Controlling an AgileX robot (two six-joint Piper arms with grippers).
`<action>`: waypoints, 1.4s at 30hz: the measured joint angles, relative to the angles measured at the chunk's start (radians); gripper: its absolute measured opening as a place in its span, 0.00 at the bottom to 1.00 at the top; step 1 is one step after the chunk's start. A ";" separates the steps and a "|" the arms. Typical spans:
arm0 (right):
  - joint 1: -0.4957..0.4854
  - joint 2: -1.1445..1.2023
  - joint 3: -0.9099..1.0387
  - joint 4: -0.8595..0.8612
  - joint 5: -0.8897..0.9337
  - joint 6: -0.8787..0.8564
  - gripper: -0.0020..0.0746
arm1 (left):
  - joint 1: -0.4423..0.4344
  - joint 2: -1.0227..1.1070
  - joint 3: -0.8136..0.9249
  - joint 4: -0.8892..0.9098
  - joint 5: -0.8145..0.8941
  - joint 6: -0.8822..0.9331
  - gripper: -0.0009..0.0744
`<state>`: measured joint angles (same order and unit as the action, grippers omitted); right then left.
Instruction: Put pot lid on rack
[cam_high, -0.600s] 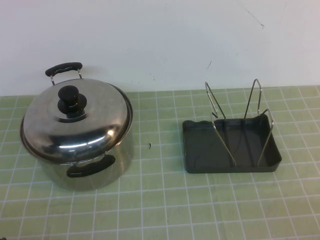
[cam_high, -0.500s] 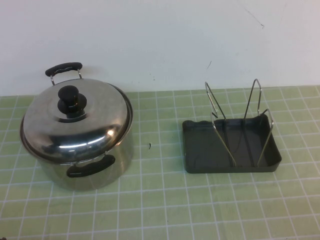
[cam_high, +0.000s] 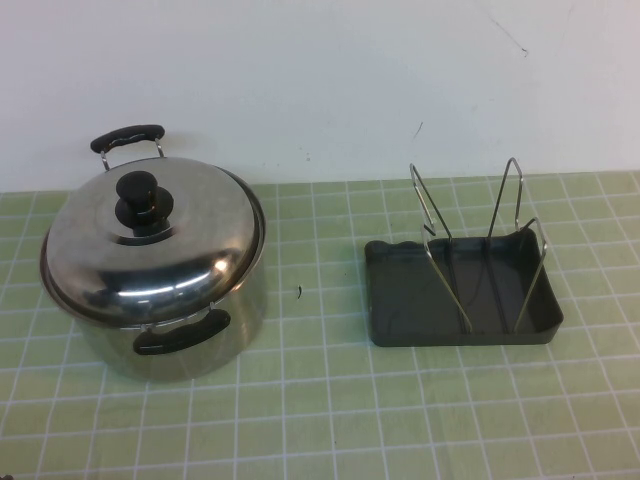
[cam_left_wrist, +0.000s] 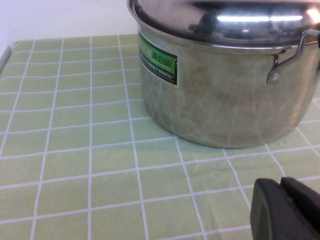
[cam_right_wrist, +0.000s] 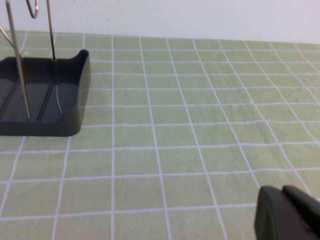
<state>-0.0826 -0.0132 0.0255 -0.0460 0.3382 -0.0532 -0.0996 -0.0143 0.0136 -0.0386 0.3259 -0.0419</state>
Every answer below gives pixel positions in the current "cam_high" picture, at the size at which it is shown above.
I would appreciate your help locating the stainless steel lid black knob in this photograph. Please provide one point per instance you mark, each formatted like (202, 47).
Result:
(200, 210)

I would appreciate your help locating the green checkered table mat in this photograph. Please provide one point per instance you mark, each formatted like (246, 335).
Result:
(320, 410)

